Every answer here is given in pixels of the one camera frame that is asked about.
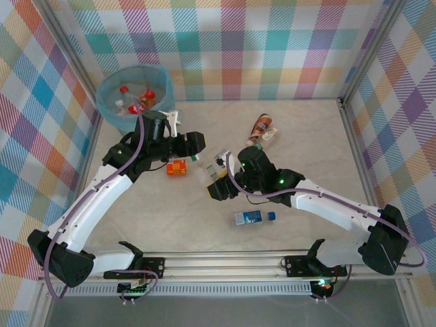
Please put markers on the orange label plastic bottle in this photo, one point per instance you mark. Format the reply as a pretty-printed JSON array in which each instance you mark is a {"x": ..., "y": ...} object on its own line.
[{"x": 176, "y": 168}]

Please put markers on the small white paper tag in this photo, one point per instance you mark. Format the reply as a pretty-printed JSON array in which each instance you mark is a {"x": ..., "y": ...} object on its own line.
[{"x": 269, "y": 135}]

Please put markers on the brown plastic bottle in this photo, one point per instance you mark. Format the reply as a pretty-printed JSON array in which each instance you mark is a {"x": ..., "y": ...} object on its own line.
[{"x": 262, "y": 124}]

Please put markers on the blue label water bottle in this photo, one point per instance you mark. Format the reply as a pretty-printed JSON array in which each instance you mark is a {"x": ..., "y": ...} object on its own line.
[{"x": 250, "y": 218}]

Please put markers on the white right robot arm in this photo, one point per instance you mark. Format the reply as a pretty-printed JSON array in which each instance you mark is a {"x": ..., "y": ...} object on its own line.
[{"x": 334, "y": 211}]

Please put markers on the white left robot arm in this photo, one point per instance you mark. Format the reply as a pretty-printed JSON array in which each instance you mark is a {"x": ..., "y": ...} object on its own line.
[{"x": 98, "y": 201}]

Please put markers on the blue bin liner bag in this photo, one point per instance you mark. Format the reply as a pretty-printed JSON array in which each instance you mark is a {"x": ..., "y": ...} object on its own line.
[{"x": 167, "y": 92}]

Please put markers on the grey plastic bin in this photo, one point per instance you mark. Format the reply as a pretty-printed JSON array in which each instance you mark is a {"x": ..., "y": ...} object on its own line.
[{"x": 123, "y": 129}]

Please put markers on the left control board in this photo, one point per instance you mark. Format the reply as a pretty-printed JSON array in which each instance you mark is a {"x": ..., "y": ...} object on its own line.
[{"x": 134, "y": 291}]

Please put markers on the control board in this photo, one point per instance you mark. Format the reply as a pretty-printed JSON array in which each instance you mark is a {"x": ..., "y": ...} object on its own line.
[
  {"x": 134, "y": 291},
  {"x": 323, "y": 286}
]

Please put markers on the right control board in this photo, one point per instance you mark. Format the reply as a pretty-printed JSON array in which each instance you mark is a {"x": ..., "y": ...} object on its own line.
[{"x": 323, "y": 286}]

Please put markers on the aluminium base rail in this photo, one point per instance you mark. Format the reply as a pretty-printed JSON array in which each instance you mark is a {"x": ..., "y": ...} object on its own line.
[{"x": 221, "y": 265}]

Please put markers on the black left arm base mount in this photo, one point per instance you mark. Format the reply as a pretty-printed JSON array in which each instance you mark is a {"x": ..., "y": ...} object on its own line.
[{"x": 156, "y": 267}]

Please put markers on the aluminium side rail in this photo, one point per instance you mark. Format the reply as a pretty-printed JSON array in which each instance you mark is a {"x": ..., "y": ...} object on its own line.
[
  {"x": 364, "y": 177},
  {"x": 90, "y": 150}
]

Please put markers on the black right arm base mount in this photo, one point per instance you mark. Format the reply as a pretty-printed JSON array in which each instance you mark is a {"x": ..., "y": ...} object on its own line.
[{"x": 294, "y": 265}]

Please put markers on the plaid cloth wall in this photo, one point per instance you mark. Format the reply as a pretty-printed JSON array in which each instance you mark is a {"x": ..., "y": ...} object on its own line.
[
  {"x": 255, "y": 44},
  {"x": 408, "y": 136},
  {"x": 20, "y": 136}
]

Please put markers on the aluminium frame post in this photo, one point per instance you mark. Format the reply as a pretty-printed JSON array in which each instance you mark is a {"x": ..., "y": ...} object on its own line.
[
  {"x": 371, "y": 51},
  {"x": 63, "y": 37}
]

